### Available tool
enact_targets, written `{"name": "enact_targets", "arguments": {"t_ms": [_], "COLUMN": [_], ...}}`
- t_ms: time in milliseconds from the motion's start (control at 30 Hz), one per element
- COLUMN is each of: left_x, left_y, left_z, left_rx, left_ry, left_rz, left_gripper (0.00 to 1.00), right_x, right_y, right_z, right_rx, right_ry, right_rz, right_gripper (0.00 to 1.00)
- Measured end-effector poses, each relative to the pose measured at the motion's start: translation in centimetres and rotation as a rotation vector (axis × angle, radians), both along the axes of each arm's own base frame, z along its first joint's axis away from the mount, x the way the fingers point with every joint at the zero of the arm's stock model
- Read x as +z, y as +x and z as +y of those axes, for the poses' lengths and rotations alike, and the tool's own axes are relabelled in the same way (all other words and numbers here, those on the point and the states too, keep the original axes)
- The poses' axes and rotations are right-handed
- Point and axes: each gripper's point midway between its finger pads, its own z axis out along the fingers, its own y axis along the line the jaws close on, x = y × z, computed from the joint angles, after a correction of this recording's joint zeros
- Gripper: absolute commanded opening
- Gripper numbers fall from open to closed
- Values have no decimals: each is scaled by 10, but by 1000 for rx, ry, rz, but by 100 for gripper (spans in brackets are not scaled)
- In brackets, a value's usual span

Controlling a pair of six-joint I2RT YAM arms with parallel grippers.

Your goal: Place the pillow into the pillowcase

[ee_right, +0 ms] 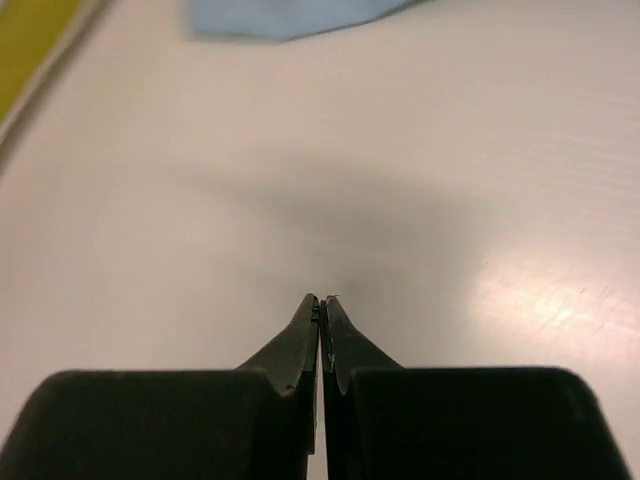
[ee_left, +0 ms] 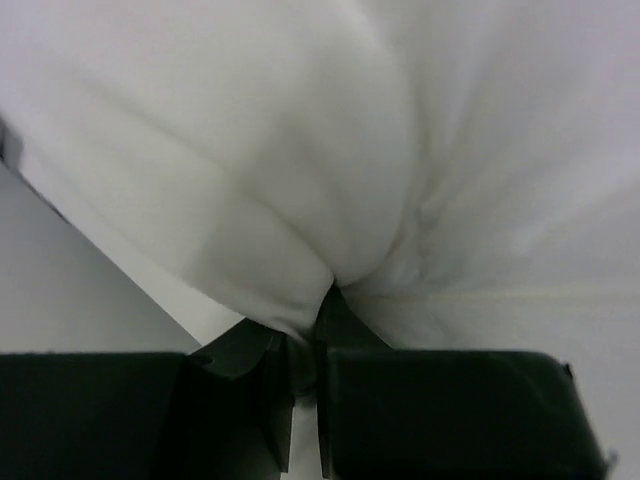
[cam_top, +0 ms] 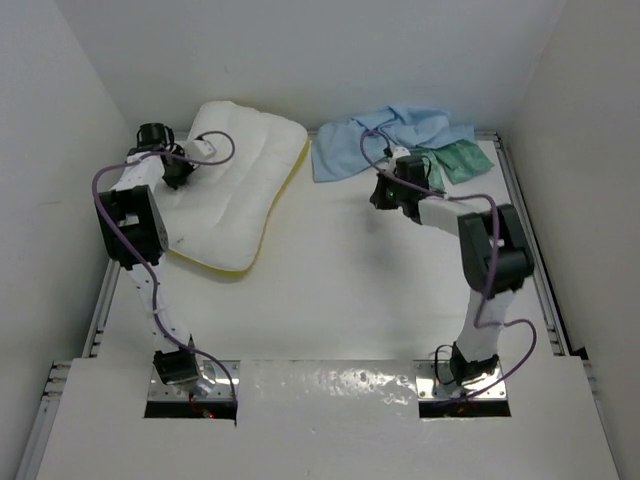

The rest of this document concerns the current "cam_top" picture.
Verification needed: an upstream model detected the light blue green pillowcase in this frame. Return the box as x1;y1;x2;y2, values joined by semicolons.
311;104;494;191

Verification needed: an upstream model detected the white pillow yellow underside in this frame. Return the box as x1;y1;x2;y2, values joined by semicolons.
155;101;310;276

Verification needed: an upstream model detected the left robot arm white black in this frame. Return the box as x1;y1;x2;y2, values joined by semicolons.
91;123;201;389

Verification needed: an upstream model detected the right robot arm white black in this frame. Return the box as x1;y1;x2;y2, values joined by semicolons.
370;147;535;386

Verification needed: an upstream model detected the white front cover board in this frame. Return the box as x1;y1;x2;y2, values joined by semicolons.
39;359;617;479

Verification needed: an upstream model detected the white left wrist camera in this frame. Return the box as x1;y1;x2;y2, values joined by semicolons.
183;139;217;162

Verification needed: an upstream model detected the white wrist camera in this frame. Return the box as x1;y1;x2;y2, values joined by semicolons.
390;146;411;160
183;139;217;162

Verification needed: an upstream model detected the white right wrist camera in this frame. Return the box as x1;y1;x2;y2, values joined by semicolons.
390;146;411;160

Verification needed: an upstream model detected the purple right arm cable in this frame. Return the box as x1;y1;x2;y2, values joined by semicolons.
359;127;539;401

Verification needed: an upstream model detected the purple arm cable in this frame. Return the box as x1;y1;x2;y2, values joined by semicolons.
92;130;239;416
359;127;539;401

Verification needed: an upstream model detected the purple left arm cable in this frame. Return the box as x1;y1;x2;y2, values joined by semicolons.
92;130;239;416

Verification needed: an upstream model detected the black right base cable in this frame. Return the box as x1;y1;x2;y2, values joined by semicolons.
432;343;464;387

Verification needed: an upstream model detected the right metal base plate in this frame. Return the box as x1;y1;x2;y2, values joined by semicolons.
414;360;507;402

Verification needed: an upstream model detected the metal base plate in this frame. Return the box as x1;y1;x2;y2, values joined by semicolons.
414;360;507;402
147;360;240;403

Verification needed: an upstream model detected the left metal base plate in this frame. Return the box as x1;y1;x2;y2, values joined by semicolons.
147;360;240;403

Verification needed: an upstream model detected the aluminium table frame rail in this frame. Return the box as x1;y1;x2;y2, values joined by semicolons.
14;128;596;480

